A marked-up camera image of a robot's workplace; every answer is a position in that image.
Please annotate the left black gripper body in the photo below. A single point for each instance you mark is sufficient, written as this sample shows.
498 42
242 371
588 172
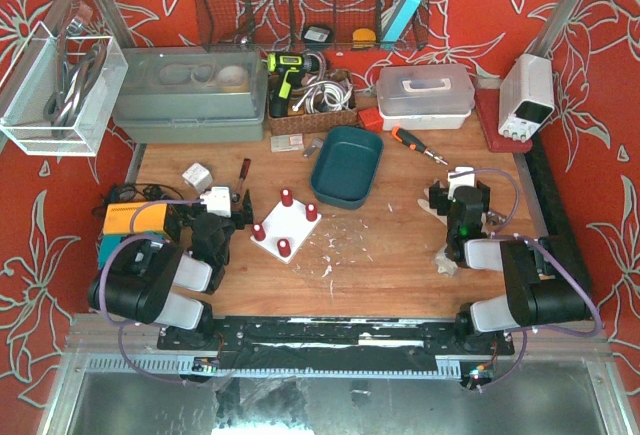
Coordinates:
240 215

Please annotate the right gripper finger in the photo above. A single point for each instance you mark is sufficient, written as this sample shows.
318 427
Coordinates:
485 191
437 198

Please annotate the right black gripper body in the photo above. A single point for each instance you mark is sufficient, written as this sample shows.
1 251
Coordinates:
441 196

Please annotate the red spring front tray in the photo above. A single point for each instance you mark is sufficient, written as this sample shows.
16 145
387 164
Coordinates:
258 232

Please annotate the red large spring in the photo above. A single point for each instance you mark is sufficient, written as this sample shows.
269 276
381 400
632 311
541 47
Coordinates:
284 247

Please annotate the white timer switch box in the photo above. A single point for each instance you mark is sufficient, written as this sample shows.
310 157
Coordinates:
444 265

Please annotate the dark green plastic tray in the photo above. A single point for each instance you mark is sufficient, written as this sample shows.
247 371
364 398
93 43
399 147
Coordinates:
346 167

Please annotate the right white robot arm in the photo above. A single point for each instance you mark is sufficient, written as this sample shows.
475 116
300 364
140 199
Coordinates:
546 287

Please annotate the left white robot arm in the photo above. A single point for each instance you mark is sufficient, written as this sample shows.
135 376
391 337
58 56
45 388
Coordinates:
152 249

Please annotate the white work glove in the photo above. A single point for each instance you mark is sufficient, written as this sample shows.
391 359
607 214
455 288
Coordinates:
424 205

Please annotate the small metal hardware pieces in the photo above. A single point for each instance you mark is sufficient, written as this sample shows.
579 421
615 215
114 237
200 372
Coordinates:
495 218

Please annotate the small white cube block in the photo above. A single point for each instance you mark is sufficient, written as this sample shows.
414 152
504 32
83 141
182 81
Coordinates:
198 177

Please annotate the small clear parts box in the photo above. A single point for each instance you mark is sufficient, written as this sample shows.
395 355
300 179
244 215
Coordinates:
286 143

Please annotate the red flat case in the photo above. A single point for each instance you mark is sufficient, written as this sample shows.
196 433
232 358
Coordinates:
487 109

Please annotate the orange teal device box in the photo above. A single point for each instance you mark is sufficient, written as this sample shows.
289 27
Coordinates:
123 219

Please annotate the small orange red box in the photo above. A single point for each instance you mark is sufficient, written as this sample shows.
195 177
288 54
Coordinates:
370 119

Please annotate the white clear lidded case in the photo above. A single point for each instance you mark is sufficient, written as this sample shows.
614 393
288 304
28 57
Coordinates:
425 97

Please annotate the white power supply unit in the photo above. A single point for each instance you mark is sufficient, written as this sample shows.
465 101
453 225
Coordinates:
526 98

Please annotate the grey plastic storage box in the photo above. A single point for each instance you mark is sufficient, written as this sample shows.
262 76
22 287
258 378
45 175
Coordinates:
188 95

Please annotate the woven brown basket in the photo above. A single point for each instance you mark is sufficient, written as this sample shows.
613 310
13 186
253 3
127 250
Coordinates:
318 105

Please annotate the yellow tape measure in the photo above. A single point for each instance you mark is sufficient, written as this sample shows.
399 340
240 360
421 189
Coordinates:
363 39

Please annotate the black round tape measure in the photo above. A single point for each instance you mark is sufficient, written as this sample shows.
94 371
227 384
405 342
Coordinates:
317 37

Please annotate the blue white book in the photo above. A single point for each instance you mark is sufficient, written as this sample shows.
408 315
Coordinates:
394 21

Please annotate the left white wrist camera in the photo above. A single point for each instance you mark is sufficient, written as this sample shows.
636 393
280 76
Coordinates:
217 200

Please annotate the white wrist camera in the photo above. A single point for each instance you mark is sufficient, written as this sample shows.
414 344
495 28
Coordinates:
461 176
217 200

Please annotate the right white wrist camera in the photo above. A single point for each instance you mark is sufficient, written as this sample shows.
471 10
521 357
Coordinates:
461 176

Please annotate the white peg base plate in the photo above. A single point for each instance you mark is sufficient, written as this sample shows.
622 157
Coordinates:
286 222

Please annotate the orange handled soldering iron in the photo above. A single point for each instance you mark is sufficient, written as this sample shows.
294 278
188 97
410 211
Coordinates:
411 141

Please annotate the black cable duct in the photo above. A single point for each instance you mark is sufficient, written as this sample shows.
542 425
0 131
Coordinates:
548 211

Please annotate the metal angle bracket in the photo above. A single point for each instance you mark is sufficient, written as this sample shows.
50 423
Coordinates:
314 146

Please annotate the green black cordless drill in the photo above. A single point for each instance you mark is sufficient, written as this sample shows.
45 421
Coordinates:
290 69

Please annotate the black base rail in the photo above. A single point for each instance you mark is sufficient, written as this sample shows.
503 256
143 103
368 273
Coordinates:
335 344

